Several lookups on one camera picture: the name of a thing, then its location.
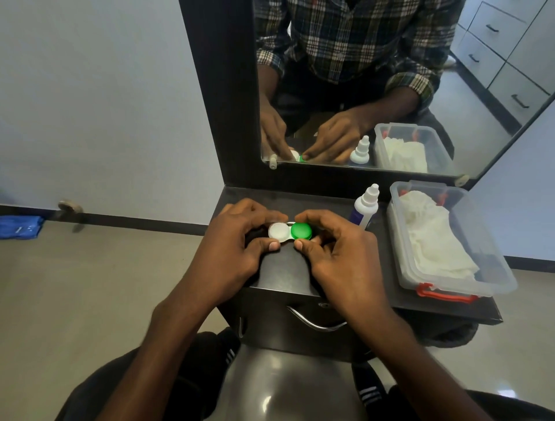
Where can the white mirror clip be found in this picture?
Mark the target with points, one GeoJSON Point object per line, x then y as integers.
{"type": "Point", "coordinates": [462, 180]}
{"type": "Point", "coordinates": [273, 162]}

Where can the person's right thumb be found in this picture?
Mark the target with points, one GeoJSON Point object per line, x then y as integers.
{"type": "Point", "coordinates": [310, 249]}

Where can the metal door stopper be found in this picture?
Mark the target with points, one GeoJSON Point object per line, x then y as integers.
{"type": "Point", "coordinates": [71, 210]}

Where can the blue cloth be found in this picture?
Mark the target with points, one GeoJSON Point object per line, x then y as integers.
{"type": "Point", "coordinates": [19, 226]}

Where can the clear plastic box red latches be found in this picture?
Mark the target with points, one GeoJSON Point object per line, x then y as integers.
{"type": "Point", "coordinates": [490, 260]}

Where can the person's left thumb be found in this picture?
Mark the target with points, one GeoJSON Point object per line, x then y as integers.
{"type": "Point", "coordinates": [262, 249]}

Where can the dark vanity table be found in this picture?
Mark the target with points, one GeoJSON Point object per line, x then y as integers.
{"type": "Point", "coordinates": [286, 269]}

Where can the white solution dropper bottle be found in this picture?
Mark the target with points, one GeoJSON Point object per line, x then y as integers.
{"type": "Point", "coordinates": [364, 210]}

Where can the white tissue paper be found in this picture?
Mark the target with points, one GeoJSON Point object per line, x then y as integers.
{"type": "Point", "coordinates": [433, 243]}

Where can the person's left hand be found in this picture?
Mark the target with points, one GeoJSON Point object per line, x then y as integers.
{"type": "Point", "coordinates": [216, 260]}

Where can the dark framed mirror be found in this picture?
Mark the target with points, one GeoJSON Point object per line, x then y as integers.
{"type": "Point", "coordinates": [225, 86]}

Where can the person's right hand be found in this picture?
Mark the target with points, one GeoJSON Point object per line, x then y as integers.
{"type": "Point", "coordinates": [347, 269]}

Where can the white green contact lens case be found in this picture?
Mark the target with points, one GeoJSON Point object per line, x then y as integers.
{"type": "Point", "coordinates": [289, 232]}

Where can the person's right forearm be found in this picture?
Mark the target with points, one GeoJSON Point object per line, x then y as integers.
{"type": "Point", "coordinates": [407, 364]}

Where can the black trousers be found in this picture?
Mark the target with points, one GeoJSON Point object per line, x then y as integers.
{"type": "Point", "coordinates": [203, 368]}

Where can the person's left forearm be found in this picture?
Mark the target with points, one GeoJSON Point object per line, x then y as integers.
{"type": "Point", "coordinates": [160, 360]}

